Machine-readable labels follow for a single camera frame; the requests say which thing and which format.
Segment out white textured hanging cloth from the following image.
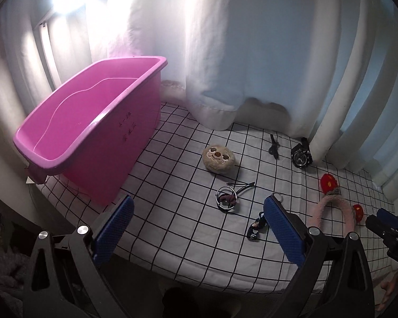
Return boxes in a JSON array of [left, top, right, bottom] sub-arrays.
[[106, 0, 322, 132]]

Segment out white vertical pole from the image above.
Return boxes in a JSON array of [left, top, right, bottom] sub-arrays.
[[38, 20, 58, 90]]

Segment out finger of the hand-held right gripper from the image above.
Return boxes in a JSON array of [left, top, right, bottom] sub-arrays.
[[376, 207, 398, 232], [366, 215, 392, 240]]

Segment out pink furry headband red ears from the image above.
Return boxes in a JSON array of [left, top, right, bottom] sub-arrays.
[[313, 173, 366, 238]]

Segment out beige round plush face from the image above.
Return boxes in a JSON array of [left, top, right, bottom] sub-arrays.
[[202, 144, 237, 173]]

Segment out pink plastic bin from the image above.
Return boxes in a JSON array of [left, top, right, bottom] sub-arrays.
[[12, 56, 168, 206]]

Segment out black wrist watch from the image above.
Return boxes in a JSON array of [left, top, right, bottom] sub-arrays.
[[291, 137, 314, 170]]

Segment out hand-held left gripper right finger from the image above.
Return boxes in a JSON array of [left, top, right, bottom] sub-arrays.
[[263, 195, 376, 318]]

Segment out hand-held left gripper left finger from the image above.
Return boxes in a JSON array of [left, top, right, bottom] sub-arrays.
[[21, 195, 135, 318]]

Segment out silver ring bracelet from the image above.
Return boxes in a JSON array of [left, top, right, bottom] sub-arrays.
[[215, 186, 239, 212]]

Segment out black glossy keychain charm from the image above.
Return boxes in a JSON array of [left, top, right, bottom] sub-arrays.
[[246, 211, 269, 242]]

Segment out person's right hand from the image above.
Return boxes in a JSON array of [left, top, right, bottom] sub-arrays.
[[377, 270, 398, 312]]

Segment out white pleated curtain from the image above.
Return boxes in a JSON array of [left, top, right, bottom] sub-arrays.
[[0, 0, 398, 189]]

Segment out black ribbon hair clip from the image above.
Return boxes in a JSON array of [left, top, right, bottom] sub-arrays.
[[269, 134, 281, 160]]

